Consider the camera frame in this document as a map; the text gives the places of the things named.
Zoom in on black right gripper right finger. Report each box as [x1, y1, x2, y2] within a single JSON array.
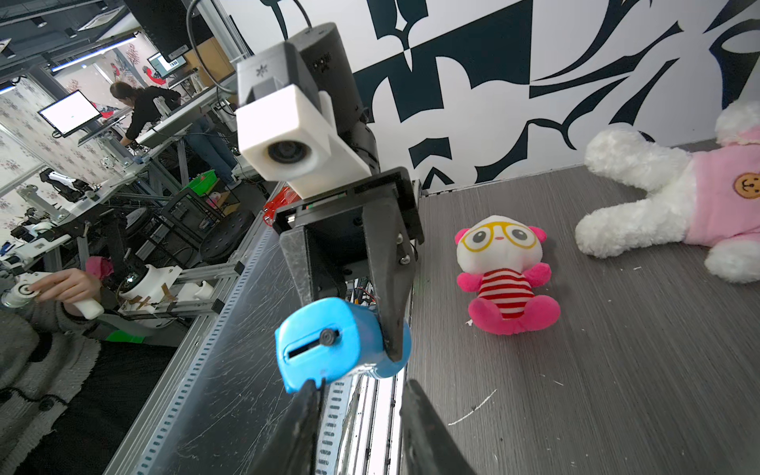
[[400, 379, 475, 475]]

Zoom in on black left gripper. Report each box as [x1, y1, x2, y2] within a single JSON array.
[[273, 167, 424, 362]]

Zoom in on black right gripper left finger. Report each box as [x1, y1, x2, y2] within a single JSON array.
[[249, 380, 324, 475]]

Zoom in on blue flashlight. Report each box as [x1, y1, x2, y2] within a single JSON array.
[[275, 298, 413, 394]]

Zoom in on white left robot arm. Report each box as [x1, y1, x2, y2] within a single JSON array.
[[265, 23, 425, 362]]

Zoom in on glasses doll plush toy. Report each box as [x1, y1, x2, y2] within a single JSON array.
[[455, 215, 561, 336]]

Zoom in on operator in grey sweater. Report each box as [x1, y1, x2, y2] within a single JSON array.
[[1, 268, 175, 474]]

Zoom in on person at monitor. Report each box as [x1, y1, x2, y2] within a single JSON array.
[[109, 81, 241, 189]]

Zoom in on computer monitor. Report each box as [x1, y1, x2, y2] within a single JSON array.
[[38, 90, 101, 138]]

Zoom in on white teddy pink shirt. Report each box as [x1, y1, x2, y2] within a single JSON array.
[[575, 101, 759, 284]]

